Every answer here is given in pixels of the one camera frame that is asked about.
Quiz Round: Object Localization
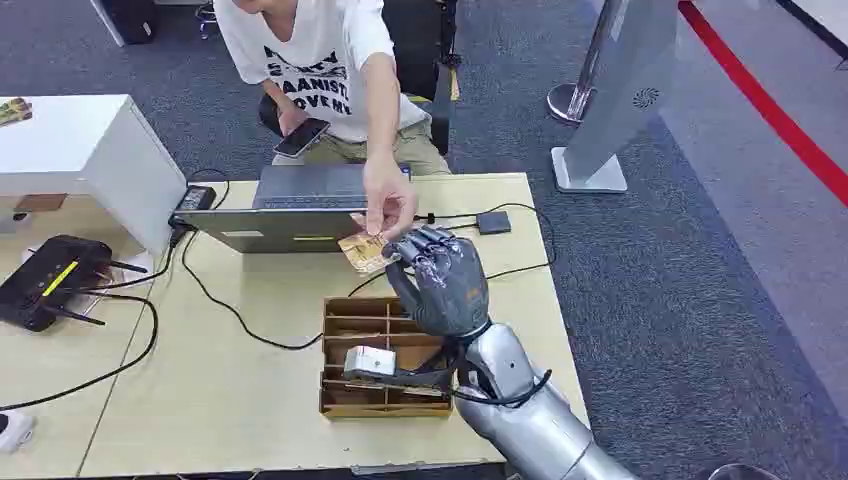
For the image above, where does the person's left hand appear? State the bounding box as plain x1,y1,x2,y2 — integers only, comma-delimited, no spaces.
362,154,419,242

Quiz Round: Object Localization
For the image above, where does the person's right hand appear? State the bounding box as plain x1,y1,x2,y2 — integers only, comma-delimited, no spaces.
277,104,311,138

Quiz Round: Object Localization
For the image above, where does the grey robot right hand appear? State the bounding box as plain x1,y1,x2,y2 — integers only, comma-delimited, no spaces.
382,225,493,340

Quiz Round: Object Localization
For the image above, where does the black smartphone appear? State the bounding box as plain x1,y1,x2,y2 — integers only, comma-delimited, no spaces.
272,117,332,160

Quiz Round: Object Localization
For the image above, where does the person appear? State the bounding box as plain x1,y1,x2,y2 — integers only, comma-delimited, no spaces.
213,0,453,243

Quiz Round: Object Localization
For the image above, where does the small dark usb hub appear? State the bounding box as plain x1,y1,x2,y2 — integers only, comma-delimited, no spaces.
474,209,513,237

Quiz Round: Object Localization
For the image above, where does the wooden card box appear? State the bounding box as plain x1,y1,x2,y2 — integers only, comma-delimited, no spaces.
319,296,456,421

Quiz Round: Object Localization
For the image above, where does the grey laptop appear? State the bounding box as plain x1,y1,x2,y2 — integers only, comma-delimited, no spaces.
174,163,413,256

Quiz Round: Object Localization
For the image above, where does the printed card lying in slot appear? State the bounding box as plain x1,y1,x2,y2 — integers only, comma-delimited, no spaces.
343,382,446,399

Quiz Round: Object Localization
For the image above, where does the black power adapter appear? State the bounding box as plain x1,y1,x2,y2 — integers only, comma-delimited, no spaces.
172,184,219,215

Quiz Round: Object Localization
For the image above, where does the black case on floor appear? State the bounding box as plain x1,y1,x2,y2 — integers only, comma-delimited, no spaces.
97,0,161,47

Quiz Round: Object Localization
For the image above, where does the white cabinet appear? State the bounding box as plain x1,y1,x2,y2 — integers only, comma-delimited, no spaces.
0,93,189,259

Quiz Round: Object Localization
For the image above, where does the grey kiosk stand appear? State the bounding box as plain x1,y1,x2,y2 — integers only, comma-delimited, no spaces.
550,0,681,195

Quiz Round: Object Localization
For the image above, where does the brown flat block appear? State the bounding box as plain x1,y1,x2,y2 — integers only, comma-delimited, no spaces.
12,193,70,214

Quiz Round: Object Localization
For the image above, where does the stack of printed cards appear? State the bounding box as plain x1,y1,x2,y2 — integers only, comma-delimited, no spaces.
0,97,34,128

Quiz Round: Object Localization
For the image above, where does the black router with antennas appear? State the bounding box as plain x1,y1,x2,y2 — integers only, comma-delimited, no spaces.
0,234,149,333

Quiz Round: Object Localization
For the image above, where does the grey round object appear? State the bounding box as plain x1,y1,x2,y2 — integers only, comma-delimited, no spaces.
706,463,782,480

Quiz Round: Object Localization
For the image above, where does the white power strip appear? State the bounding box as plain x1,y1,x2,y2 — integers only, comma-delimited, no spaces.
0,408,36,456

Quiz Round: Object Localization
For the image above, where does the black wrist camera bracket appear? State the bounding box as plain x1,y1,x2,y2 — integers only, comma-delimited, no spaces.
344,349,466,400

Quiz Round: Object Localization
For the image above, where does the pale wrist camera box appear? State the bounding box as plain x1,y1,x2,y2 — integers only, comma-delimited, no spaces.
342,345,398,383

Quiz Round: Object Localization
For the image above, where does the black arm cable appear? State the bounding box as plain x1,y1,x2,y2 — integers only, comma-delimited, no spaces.
453,368,554,408

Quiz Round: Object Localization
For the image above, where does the long black laptop power cable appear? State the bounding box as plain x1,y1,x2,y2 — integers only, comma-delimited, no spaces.
168,202,558,352

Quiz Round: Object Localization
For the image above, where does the chrome stanchion post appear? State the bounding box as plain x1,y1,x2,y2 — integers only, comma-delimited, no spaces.
545,0,628,126

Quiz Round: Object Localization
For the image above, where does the black router cable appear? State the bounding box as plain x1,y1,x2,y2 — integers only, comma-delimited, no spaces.
0,228,181,413

